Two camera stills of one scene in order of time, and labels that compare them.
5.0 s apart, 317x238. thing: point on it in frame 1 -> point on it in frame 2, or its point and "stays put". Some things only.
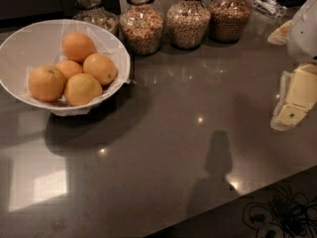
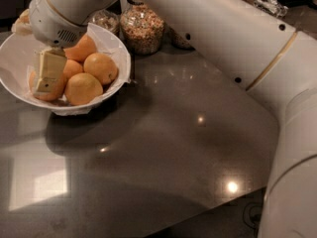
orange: (77, 46) stays put
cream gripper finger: (280, 36) -> (22, 25)
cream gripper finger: (297, 95) -> (52, 63)
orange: (47, 83) stays put
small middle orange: (68, 68) stays put
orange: (100, 66) stays put
